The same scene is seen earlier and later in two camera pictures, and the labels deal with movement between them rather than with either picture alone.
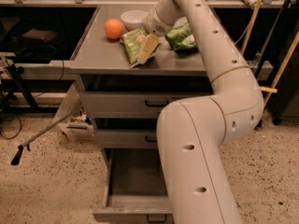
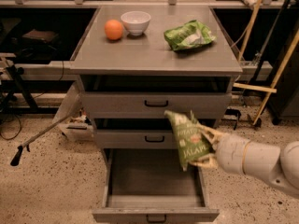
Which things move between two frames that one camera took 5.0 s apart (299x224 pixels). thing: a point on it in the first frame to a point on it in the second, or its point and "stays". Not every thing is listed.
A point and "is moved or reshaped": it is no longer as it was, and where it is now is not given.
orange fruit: (113, 29) stays
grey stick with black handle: (20, 148) stays
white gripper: (154, 24) to (231, 153)
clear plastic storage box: (72, 119) stays
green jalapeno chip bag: (132, 40) is moved or reshaped
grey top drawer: (130, 105) stays
